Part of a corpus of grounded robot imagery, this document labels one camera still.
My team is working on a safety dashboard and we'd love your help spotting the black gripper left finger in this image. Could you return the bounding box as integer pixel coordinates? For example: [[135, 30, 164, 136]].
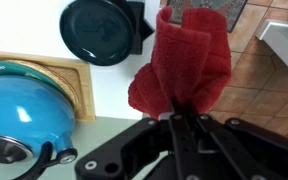
[[169, 98, 205, 180]]

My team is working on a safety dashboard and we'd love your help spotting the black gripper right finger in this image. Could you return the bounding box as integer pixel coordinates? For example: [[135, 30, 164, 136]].
[[187, 108, 282, 180]]

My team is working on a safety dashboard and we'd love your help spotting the red towel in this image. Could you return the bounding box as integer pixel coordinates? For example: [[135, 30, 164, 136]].
[[128, 6, 231, 118]]

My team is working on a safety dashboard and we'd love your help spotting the wooden trivet board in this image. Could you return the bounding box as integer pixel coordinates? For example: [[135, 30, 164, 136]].
[[0, 52, 95, 122]]

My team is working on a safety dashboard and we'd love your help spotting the grey floor mat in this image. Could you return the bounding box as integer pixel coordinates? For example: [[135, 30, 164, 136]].
[[165, 0, 248, 33]]

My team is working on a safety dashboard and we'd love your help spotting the teal plate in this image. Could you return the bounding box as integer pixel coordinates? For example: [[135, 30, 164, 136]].
[[59, 0, 135, 66]]

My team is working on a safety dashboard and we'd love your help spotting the blue kettle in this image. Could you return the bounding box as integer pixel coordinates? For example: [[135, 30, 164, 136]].
[[0, 61, 78, 180]]

